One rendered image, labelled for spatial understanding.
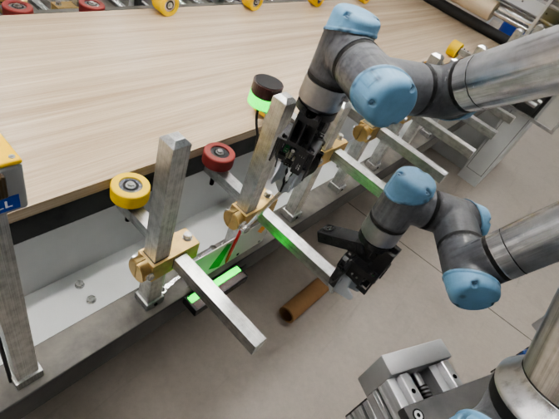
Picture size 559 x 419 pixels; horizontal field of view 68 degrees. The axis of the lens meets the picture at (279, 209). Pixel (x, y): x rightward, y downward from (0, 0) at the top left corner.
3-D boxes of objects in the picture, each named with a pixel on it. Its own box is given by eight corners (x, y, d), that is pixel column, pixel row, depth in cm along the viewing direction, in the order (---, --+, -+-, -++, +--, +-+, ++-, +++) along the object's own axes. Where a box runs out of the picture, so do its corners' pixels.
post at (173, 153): (159, 307, 94) (193, 140, 62) (145, 315, 92) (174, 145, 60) (150, 296, 95) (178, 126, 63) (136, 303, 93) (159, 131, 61)
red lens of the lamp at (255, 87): (286, 97, 81) (289, 87, 80) (265, 103, 77) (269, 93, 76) (264, 81, 83) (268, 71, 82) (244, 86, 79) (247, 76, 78)
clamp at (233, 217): (272, 213, 106) (279, 199, 102) (234, 234, 97) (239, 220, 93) (257, 199, 107) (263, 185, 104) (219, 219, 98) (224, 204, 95)
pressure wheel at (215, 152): (232, 188, 111) (242, 155, 103) (210, 198, 106) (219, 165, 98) (213, 170, 114) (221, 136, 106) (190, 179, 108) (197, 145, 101)
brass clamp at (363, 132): (385, 135, 132) (393, 122, 129) (363, 146, 123) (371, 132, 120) (370, 124, 134) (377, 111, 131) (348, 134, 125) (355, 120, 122)
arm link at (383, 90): (452, 86, 53) (408, 46, 60) (383, 76, 48) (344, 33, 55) (419, 135, 59) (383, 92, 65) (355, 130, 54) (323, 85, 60)
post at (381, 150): (375, 170, 160) (446, 55, 128) (371, 173, 158) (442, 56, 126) (368, 165, 161) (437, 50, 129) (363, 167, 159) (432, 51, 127)
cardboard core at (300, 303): (334, 283, 195) (295, 317, 175) (328, 292, 200) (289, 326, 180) (322, 271, 198) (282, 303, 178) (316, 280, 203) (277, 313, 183)
